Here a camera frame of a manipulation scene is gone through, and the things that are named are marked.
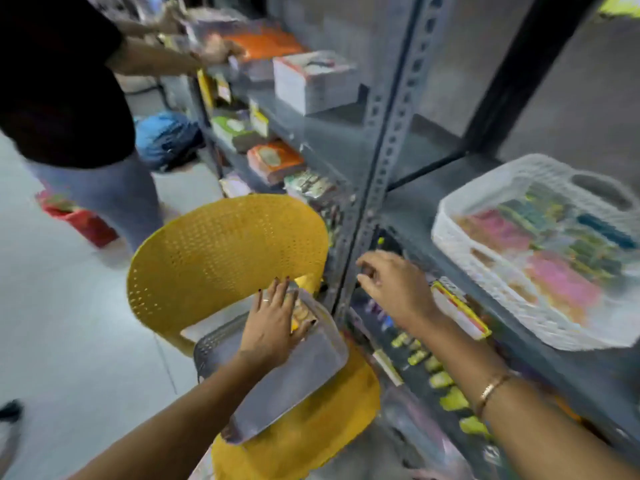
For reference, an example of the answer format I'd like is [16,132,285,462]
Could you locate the yellow perforated plastic chair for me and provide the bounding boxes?
[126,194,382,480]

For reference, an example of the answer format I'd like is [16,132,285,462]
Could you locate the person's left hand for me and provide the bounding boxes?
[239,277,319,371]

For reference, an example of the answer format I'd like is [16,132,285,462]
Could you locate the red box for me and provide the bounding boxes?
[34,190,120,248]

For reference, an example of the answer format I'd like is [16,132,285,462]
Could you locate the yellow snack packet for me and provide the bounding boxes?
[291,297,317,331]

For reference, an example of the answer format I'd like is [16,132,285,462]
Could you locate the grey metal shelf rack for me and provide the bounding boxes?
[160,0,640,480]

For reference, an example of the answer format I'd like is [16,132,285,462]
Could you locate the orange flat packet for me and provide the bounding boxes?
[224,26,307,64]

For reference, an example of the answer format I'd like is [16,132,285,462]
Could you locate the white cardboard box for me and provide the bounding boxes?
[272,50,362,117]

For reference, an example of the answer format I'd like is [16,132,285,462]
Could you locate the row of yellow-green packets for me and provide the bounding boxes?
[389,332,492,438]

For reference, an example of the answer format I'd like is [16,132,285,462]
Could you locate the person's left forearm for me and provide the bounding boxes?
[67,352,273,480]

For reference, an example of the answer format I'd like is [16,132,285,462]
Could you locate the person's right hand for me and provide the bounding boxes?
[355,250,443,337]

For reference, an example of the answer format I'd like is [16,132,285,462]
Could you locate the white plastic basket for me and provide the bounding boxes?
[431,153,640,352]

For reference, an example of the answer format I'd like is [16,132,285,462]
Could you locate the green patterned packets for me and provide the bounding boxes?
[283,169,343,207]

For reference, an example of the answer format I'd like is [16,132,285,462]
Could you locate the pile of colourful packets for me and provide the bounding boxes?
[454,184,638,325]

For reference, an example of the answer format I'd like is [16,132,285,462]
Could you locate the yellow and red shelf label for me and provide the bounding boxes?
[430,280,494,341]

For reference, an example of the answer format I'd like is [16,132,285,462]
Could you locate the green and white box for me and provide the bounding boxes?
[210,115,267,154]

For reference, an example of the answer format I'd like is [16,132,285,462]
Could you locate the person's right forearm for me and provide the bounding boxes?
[407,315,640,480]

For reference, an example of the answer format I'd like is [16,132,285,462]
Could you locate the gold bracelet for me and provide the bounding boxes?
[472,372,517,421]

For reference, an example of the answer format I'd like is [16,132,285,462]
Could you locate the black metal post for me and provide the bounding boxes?
[462,0,607,156]

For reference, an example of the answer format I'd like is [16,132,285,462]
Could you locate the grey plastic basket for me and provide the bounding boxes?
[193,282,350,445]

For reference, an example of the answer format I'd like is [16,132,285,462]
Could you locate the orange packet with white oval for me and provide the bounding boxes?
[246,140,306,186]

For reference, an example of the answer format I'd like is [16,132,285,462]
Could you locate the yellow price tag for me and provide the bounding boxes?
[248,101,271,139]
[196,69,216,114]

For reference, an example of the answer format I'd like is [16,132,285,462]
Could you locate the blue bag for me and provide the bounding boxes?
[134,111,206,173]

